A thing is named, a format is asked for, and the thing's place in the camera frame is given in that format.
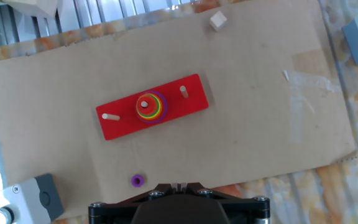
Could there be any red Hanoi base with pegs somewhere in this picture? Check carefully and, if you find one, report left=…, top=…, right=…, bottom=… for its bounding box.
left=95, top=73, right=209, bottom=141

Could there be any orange Hanoi ring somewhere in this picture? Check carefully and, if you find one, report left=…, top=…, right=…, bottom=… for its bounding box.
left=136, top=94, right=156, bottom=117

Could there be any red push button box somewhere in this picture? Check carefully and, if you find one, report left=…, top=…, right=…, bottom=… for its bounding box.
left=0, top=173, right=65, bottom=224

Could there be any large red Hanoi ring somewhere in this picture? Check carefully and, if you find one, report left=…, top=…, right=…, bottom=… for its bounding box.
left=135, top=91, right=165, bottom=123

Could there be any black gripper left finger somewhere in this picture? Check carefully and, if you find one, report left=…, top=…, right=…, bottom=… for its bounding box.
left=88, top=182, right=180, bottom=224

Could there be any small red Hanoi ring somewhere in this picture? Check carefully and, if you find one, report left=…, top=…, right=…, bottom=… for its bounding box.
left=138, top=98, right=152, bottom=112

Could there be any green Hanoi ring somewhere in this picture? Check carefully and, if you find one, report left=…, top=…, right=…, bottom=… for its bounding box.
left=136, top=93, right=161, bottom=120

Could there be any yellow Hanoi ring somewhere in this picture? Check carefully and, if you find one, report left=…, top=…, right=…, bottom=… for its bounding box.
left=136, top=92, right=163, bottom=122

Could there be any small wooden cube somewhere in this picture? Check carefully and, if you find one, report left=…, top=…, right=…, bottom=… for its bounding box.
left=209, top=11, right=228, bottom=32

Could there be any small purple Hanoi ring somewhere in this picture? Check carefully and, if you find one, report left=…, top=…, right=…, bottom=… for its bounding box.
left=131, top=174, right=145, bottom=188

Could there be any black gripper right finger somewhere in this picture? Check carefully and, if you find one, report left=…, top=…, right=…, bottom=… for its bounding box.
left=178, top=182, right=270, bottom=224

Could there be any brown cardboard sheet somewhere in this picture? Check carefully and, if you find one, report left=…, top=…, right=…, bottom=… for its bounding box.
left=0, top=0, right=357, bottom=220

